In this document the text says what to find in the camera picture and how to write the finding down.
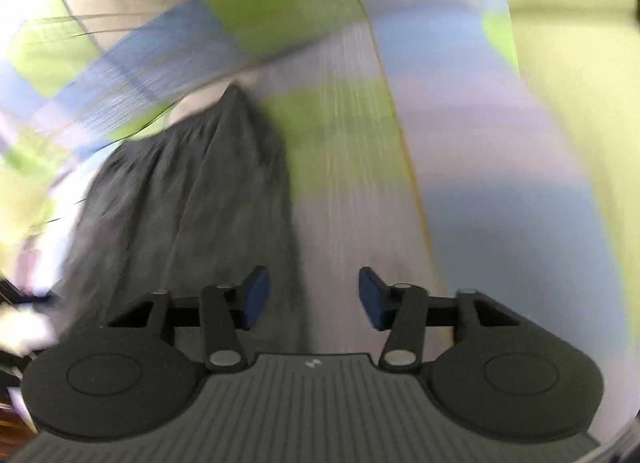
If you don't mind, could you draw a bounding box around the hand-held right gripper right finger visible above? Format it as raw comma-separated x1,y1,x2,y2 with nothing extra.
358,266,523,373

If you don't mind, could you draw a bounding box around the dark grey garment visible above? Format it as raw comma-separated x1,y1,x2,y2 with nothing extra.
50,83,307,360

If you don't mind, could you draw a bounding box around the pale green cloth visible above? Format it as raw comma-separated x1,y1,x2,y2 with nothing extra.
495,0,640,304

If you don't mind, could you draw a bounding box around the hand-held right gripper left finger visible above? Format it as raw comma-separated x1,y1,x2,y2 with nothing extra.
102,265,272,373

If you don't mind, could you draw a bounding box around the plaid bed sheet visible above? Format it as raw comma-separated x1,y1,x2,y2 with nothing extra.
0,0,531,394

